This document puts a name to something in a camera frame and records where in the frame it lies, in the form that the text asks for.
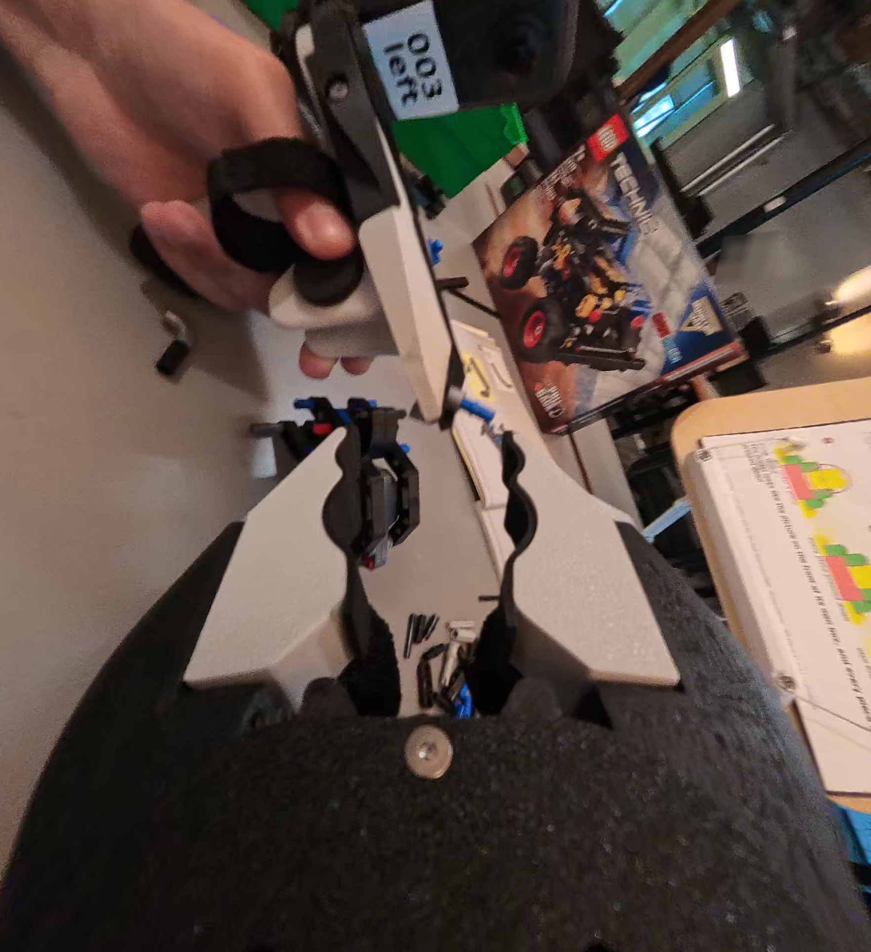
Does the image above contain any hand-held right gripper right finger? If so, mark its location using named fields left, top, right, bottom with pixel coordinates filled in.
left=496, top=431, right=682, bottom=708

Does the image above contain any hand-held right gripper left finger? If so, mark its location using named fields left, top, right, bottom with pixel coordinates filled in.
left=182, top=425, right=377, bottom=708

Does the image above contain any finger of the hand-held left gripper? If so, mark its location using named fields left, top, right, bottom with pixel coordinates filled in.
left=358, top=201, right=469, bottom=431

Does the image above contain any black blue lego model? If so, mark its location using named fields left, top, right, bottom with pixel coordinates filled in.
left=251, top=396, right=423, bottom=572

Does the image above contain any pile of small lego pieces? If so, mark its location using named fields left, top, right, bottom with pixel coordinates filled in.
left=402, top=612, right=482, bottom=719

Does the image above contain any long thin black lego axle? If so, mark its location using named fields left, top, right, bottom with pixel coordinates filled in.
left=450, top=286, right=501, bottom=319

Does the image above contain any lego instruction booklet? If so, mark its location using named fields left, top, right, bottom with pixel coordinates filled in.
left=446, top=318, right=559, bottom=531

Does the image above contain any lego set box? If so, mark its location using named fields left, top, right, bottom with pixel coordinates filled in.
left=471, top=112, right=750, bottom=437

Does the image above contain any person's left hand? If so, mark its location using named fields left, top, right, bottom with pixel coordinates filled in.
left=0, top=0, right=375, bottom=382

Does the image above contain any green plastic bin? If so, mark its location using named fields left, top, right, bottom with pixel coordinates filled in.
left=238, top=0, right=530, bottom=199

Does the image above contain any white metal stand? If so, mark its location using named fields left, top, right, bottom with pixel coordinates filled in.
left=642, top=497, right=694, bottom=542

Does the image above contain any wooden display board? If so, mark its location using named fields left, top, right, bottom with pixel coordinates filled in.
left=669, top=374, right=871, bottom=819

